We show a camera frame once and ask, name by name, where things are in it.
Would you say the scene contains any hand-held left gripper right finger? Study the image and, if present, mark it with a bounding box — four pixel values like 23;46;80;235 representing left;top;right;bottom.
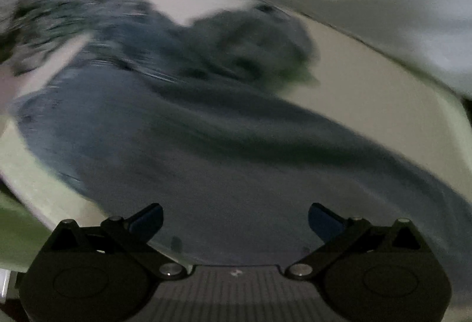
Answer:
286;203;425;280

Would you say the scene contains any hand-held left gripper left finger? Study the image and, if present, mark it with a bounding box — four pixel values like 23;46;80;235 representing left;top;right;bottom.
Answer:
46;203;187;280

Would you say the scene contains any dark grey-blue garment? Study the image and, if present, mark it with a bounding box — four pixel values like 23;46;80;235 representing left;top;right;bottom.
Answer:
181;3;321;90

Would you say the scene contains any blue checked garment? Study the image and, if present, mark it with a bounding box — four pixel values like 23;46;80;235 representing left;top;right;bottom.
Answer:
0;0;148;77

